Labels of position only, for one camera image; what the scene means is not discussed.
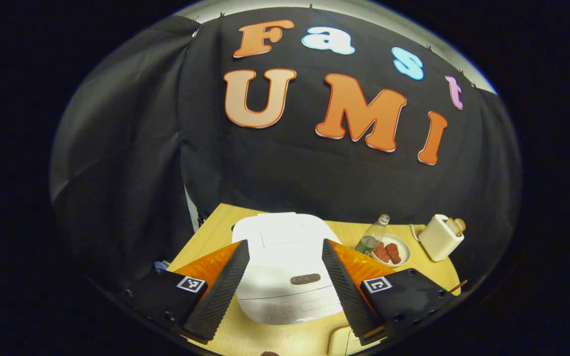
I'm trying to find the white rice cooker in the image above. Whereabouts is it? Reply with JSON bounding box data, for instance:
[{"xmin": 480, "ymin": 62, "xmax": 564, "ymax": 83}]
[{"xmin": 232, "ymin": 212, "xmax": 350, "ymax": 325}]

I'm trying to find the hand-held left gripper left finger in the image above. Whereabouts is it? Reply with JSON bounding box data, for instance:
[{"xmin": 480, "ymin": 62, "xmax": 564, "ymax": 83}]
[{"xmin": 117, "ymin": 240, "xmax": 251, "ymax": 346}]

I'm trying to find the clear plastic bottle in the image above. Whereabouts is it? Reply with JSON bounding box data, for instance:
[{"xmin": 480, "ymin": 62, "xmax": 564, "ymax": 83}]
[{"xmin": 354, "ymin": 214, "xmax": 391, "ymax": 255}]

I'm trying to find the cream rice container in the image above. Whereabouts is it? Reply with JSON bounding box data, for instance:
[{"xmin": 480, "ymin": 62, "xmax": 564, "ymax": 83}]
[{"xmin": 328, "ymin": 325, "xmax": 367, "ymax": 356}]

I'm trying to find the white plate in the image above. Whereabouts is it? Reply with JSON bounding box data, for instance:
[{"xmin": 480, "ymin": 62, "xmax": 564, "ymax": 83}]
[{"xmin": 370, "ymin": 234, "xmax": 411, "ymax": 268}]

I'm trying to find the white toaster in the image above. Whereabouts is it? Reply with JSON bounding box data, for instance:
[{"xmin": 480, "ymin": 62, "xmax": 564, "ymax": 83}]
[{"xmin": 411, "ymin": 214, "xmax": 465, "ymax": 262}]

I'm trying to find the black backdrop cloth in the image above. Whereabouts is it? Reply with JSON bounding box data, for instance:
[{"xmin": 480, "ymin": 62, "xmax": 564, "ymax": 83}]
[{"xmin": 49, "ymin": 6, "xmax": 522, "ymax": 292}]

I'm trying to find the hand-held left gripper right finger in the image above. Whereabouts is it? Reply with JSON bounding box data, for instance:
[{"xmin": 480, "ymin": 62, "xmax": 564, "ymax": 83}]
[{"xmin": 322, "ymin": 238, "xmax": 459, "ymax": 347}]

